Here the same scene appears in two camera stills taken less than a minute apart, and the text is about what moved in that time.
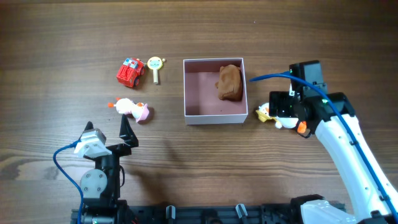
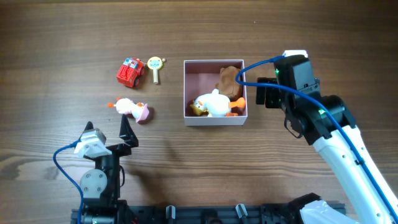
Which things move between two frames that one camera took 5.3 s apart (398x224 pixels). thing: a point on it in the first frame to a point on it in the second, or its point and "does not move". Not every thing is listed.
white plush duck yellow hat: [280, 122] to [214, 104]
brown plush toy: [230, 83] does not move
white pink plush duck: [139, 111] does not move
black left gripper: [123, 149] does not move
